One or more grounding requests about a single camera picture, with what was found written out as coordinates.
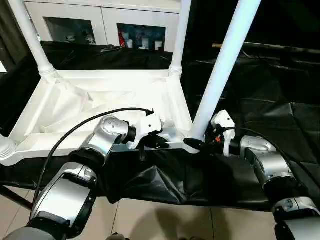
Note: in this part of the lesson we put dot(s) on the white jar red label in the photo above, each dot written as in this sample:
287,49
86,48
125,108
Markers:
158,45

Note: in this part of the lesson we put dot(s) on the white plastic table top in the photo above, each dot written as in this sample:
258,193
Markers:
75,105

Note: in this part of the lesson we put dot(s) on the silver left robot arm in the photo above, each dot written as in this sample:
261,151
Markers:
110,127

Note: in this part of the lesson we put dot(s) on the black work mat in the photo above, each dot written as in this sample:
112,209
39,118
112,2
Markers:
270,105

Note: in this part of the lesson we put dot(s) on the black metal frame leg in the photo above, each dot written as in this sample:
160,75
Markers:
16,198

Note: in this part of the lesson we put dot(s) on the red package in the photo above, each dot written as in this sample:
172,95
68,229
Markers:
122,38

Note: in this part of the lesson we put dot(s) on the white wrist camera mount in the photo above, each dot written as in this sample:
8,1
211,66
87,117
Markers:
150,123
223,118

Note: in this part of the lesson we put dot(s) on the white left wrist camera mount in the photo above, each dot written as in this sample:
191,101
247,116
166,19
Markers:
150,123

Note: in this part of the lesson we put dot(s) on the white bottle blue print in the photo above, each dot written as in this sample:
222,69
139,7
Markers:
145,43

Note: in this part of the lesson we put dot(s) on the white glass-door cabinet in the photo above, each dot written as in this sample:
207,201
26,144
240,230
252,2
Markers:
105,10

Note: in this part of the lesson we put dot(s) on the large black box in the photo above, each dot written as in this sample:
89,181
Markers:
200,25

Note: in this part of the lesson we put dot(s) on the small yellow label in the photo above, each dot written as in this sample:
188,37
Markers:
217,45

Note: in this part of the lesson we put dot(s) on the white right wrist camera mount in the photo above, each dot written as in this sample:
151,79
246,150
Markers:
223,118

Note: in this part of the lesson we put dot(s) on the small white bottle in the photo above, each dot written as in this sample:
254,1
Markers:
129,44

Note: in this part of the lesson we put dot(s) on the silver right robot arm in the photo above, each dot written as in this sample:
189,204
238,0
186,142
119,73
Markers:
265,155

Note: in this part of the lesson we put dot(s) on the white plastic table leg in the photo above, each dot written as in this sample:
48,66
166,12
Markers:
32,37
220,70
6,150
180,37

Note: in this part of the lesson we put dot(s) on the grey curtain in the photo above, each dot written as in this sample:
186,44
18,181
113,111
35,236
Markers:
10,32

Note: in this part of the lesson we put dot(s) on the silver metal bar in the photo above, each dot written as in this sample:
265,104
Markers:
282,48

